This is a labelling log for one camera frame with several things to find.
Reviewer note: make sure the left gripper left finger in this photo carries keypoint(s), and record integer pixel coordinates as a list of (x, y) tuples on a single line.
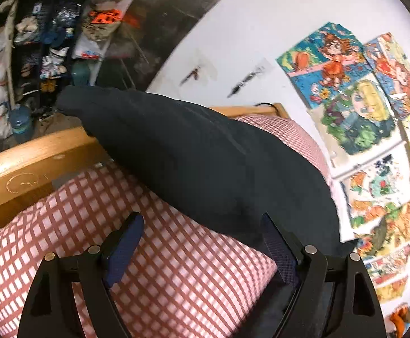
[(119, 247)]

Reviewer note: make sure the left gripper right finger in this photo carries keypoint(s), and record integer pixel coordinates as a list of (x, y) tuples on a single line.
[(284, 249)]

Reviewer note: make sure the black padded jacket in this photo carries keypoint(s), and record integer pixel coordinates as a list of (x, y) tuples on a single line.
[(223, 173)]

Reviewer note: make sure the red checked bed cover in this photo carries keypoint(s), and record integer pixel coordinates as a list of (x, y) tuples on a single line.
[(184, 280)]

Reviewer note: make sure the fruit juice drawing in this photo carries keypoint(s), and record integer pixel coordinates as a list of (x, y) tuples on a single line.
[(368, 186)]

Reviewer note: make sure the autumn landscape drawing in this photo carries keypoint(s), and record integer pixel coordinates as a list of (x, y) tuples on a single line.
[(384, 246)]

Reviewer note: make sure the blond boy drawing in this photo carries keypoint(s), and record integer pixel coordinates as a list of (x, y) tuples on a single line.
[(357, 125)]

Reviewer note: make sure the orange haired girl drawing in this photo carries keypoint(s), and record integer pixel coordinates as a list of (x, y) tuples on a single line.
[(324, 63)]

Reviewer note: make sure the reclining girl drawing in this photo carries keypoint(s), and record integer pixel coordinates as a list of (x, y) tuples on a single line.
[(391, 68)]

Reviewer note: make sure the cluttered storage shelf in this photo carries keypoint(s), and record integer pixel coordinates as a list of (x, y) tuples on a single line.
[(45, 45)]

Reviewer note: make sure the orange toy box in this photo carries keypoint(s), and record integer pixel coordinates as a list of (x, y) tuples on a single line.
[(105, 17)]

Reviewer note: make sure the wooden bed frame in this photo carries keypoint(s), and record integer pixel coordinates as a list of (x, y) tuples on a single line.
[(28, 170)]

